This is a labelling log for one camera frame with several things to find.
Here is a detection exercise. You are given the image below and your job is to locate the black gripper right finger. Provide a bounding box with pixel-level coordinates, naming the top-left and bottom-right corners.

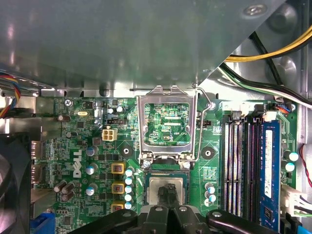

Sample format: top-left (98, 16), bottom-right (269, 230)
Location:
top-left (168, 184), bottom-right (277, 234)

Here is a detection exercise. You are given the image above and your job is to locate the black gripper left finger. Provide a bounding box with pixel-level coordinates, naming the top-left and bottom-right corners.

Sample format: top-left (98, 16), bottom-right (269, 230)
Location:
top-left (65, 186), bottom-right (171, 234)

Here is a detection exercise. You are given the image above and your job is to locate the silver CPU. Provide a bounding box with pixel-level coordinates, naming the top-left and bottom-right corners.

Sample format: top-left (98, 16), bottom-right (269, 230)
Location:
top-left (149, 177), bottom-right (184, 207)

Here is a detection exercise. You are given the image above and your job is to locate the CPU socket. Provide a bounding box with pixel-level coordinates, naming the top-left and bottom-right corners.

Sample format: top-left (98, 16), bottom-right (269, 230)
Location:
top-left (142, 162), bottom-right (191, 213)

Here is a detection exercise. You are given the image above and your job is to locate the black RAM slot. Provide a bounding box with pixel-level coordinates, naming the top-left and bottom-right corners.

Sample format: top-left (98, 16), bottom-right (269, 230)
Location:
top-left (223, 114), bottom-right (234, 217)
top-left (244, 116), bottom-right (261, 220)
top-left (233, 114), bottom-right (245, 217)

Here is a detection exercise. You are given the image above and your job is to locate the metal locking lever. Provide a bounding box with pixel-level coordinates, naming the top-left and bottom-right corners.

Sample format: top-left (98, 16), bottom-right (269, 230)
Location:
top-left (179, 86), bottom-right (215, 163)

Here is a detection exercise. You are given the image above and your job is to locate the green motherboard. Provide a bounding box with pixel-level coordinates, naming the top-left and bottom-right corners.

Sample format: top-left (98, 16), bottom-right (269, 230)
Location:
top-left (31, 96), bottom-right (299, 234)

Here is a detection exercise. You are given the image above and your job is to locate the white four pin connector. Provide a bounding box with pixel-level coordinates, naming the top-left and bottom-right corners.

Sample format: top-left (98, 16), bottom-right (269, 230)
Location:
top-left (102, 129), bottom-right (118, 142)

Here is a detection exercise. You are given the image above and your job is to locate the metal socket cover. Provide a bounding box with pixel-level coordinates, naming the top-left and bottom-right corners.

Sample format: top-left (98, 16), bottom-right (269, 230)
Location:
top-left (136, 85), bottom-right (198, 163)

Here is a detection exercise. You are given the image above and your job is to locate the blue RAM stick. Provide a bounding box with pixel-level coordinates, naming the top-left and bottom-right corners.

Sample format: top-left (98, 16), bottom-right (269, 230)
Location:
top-left (259, 118), bottom-right (284, 233)

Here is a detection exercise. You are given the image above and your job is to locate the white plug connector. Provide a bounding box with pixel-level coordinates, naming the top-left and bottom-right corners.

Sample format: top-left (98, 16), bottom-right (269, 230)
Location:
top-left (280, 184), bottom-right (308, 218)

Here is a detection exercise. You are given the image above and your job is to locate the blue board connector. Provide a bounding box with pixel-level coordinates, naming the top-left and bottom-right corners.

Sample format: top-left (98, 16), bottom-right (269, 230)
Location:
top-left (29, 211), bottom-right (56, 234)

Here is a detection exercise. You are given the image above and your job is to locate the black case fan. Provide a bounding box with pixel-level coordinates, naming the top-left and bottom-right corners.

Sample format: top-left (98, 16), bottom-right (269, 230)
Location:
top-left (0, 135), bottom-right (33, 234)

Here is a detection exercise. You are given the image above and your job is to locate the grey power supply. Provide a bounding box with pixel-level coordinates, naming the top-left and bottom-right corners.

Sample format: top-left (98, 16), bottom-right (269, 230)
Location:
top-left (0, 0), bottom-right (288, 91)

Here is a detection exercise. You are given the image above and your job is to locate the black PC case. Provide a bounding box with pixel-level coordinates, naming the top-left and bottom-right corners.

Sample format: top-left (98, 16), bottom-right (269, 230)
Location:
top-left (0, 0), bottom-right (312, 234)

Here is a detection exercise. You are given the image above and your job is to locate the white and black wire bundle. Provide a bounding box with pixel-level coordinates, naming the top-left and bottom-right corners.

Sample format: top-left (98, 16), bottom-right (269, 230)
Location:
top-left (216, 60), bottom-right (312, 109)

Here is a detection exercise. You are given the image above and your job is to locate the yellow wire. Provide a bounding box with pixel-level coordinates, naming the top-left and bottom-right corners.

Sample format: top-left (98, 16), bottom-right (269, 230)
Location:
top-left (225, 30), bottom-right (312, 63)

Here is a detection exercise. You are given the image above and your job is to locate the multicolour fan wire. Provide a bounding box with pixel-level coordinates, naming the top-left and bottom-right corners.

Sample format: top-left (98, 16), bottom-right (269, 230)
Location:
top-left (0, 75), bottom-right (22, 119)

